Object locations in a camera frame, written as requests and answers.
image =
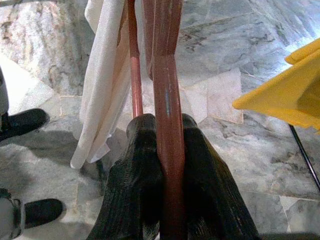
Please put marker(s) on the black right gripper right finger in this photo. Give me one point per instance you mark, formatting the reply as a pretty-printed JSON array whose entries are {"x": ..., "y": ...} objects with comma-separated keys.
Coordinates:
[{"x": 210, "y": 190}]

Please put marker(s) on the black clothes rack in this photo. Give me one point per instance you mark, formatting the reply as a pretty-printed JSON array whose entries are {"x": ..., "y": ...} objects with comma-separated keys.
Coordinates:
[{"x": 303, "y": 152}]

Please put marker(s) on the red plastic clothes hanger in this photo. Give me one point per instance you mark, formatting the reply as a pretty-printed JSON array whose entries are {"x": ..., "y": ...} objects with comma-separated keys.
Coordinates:
[{"x": 166, "y": 100}]

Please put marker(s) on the white garment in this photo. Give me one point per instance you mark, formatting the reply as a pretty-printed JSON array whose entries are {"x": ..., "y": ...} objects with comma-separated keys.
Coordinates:
[{"x": 100, "y": 75}]

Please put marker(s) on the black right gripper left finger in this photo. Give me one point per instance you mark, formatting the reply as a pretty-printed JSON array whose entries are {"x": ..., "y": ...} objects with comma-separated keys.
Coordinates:
[{"x": 132, "y": 190}]

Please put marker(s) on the yellow shirt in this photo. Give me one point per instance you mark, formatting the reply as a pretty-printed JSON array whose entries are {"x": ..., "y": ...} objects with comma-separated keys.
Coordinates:
[{"x": 287, "y": 95}]

